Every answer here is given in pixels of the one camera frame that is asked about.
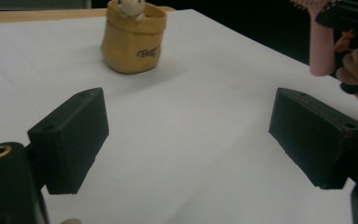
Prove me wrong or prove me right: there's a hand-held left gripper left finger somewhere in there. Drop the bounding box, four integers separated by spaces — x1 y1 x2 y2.
27 87 110 196

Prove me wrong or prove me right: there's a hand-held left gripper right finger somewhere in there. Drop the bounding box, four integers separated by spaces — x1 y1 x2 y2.
268 87 358 190

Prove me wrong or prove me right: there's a pink hairbrush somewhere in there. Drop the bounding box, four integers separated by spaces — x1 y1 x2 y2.
290 0 338 77

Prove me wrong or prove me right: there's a yellow fabric pouch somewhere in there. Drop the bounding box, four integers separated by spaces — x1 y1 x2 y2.
100 0 168 76

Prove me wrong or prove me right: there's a white table cover sheet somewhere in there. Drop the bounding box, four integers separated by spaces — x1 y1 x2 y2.
0 8 358 224

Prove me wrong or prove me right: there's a small cream plush toy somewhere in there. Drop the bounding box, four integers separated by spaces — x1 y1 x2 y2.
109 0 147 23

